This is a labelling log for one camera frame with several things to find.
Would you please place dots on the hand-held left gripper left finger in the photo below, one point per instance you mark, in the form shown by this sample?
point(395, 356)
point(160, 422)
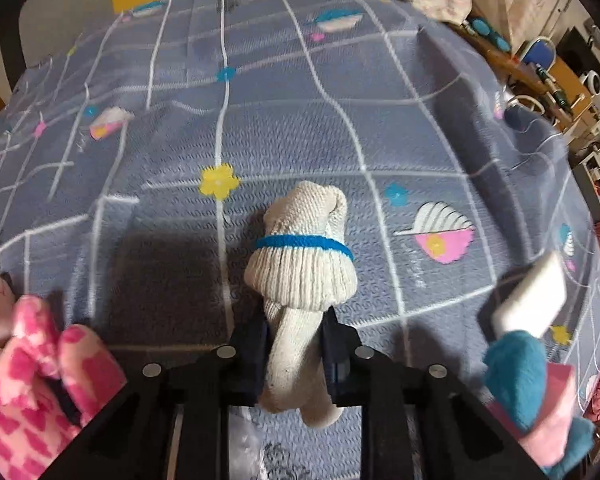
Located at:
point(254, 360)

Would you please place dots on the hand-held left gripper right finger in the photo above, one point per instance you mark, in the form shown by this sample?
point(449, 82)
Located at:
point(337, 365)

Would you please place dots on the white sock blue stripe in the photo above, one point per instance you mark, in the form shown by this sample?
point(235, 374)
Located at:
point(300, 265)

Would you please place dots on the blue pink plush toy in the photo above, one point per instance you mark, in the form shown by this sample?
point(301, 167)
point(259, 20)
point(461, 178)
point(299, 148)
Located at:
point(520, 385)

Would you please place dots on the white flat box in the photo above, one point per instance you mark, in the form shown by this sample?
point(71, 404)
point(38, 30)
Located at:
point(530, 295)

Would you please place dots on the pink checked plush rabbit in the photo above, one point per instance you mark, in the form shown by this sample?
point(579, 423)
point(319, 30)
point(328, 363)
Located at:
point(25, 395)

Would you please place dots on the grey checked bed sheet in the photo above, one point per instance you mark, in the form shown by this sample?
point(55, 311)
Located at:
point(280, 110)

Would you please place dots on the white shelf unit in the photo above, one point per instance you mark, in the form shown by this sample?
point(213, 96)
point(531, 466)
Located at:
point(595, 175)

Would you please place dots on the wooden desk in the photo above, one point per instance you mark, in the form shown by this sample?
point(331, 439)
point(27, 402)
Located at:
point(565, 85)

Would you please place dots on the blue dumbbells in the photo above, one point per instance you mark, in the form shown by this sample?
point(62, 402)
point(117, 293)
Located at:
point(487, 32)

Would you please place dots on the blue chair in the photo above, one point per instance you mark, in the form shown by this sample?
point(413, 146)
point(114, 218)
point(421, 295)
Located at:
point(540, 52)

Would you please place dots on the white round fan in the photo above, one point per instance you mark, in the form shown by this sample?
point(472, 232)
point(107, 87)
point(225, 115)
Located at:
point(592, 81)

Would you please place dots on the black monitor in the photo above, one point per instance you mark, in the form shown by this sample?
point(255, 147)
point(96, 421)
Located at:
point(572, 47)

